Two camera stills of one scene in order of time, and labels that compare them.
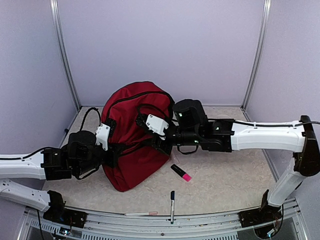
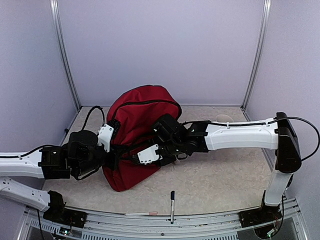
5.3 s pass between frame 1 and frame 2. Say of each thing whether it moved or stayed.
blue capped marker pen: stayed
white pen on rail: stayed
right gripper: moved
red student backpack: moved
